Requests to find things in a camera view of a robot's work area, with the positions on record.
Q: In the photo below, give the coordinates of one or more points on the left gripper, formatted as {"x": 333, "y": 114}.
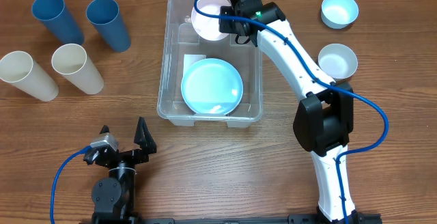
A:
{"x": 145, "y": 143}

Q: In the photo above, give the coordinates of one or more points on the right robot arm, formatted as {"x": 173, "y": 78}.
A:
{"x": 324, "y": 118}

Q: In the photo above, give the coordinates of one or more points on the blue cup near container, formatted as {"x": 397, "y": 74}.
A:
{"x": 106, "y": 17}

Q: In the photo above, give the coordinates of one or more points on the cream cup far left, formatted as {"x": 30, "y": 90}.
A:
{"x": 19, "y": 69}

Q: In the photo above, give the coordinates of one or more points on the grey bowl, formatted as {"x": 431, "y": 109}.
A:
{"x": 338, "y": 61}

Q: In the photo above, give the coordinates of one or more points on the light blue bowl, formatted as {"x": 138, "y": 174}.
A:
{"x": 338, "y": 14}

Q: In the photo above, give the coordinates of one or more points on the pink bowl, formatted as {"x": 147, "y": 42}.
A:
{"x": 207, "y": 27}

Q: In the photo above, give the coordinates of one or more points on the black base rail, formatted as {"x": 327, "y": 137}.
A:
{"x": 357, "y": 218}

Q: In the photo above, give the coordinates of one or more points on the clear plastic storage container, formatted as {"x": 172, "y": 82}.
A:
{"x": 181, "y": 39}

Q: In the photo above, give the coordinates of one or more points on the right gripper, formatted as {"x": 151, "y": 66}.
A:
{"x": 228, "y": 24}

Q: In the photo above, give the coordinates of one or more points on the blue cup far left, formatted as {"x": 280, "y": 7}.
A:
{"x": 56, "y": 17}

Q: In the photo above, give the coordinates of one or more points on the light blue plate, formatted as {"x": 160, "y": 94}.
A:
{"x": 212, "y": 86}

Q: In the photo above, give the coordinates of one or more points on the cream cup inner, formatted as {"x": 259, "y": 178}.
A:
{"x": 73, "y": 63}

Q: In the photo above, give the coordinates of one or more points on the cream cup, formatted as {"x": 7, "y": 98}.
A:
{"x": 19, "y": 69}
{"x": 73, "y": 63}

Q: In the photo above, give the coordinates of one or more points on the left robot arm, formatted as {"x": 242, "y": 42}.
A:
{"x": 114, "y": 196}

